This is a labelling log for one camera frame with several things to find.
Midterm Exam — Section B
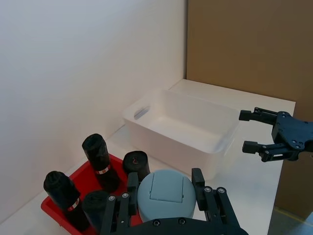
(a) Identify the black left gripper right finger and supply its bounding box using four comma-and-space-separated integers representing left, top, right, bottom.
191, 168, 247, 235

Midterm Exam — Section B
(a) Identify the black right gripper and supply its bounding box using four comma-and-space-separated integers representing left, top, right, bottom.
239, 107, 313, 164

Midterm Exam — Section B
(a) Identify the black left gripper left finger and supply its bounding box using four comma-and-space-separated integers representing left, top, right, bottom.
99, 172, 139, 235

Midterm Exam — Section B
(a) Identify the short black bag roll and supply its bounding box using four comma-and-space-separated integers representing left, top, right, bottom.
122, 151, 150, 183

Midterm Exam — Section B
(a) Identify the black bag roll red label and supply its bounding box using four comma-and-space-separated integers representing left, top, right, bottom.
82, 133, 122, 193
43, 170, 90, 232

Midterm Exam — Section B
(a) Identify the red plastic tray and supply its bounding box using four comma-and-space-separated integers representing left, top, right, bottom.
41, 153, 144, 235

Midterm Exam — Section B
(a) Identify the white plastic tub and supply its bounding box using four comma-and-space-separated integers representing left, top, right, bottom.
122, 88, 241, 181

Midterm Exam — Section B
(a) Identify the brown cardboard panel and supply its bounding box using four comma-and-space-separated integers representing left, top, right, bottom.
187, 0, 313, 219

